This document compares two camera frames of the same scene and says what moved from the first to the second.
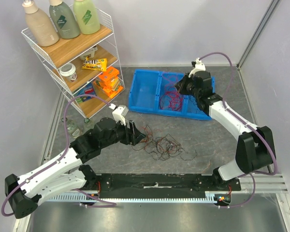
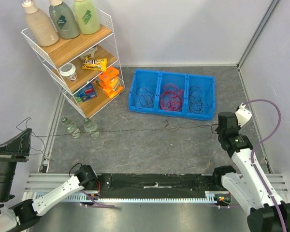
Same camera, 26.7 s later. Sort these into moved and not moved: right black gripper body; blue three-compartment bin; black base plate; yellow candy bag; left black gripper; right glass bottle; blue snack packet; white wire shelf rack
Moved: right black gripper body; left black gripper
Not moved: white wire shelf rack; right glass bottle; blue snack packet; blue three-compartment bin; black base plate; yellow candy bag
